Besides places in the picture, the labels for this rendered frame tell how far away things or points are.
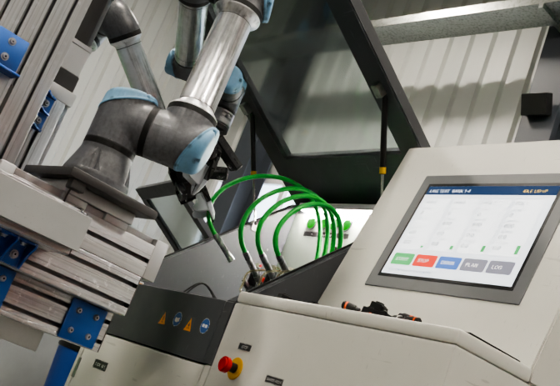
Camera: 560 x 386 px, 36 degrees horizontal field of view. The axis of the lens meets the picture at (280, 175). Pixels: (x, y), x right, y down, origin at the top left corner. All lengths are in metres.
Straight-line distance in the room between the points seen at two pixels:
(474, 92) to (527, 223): 6.01
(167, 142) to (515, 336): 0.82
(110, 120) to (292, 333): 0.60
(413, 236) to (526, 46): 5.85
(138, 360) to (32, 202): 0.84
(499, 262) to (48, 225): 0.95
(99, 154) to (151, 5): 8.27
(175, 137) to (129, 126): 0.10
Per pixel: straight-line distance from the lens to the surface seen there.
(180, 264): 2.74
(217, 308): 2.12
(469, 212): 2.08
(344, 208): 2.75
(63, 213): 1.64
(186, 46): 2.26
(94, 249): 1.81
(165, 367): 2.22
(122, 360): 2.42
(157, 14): 10.05
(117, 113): 1.86
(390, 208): 2.28
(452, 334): 1.55
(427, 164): 2.31
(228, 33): 1.96
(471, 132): 7.74
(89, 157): 1.83
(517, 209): 2.00
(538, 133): 6.77
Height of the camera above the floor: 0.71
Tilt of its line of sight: 16 degrees up
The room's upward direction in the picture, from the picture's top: 21 degrees clockwise
